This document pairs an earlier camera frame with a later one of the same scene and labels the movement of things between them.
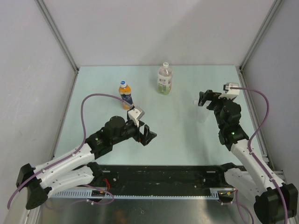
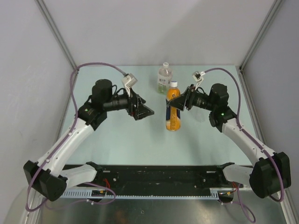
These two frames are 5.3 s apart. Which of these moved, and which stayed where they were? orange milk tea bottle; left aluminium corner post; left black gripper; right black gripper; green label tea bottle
Moved: right black gripper; orange milk tea bottle; left black gripper
Stayed: green label tea bottle; left aluminium corner post
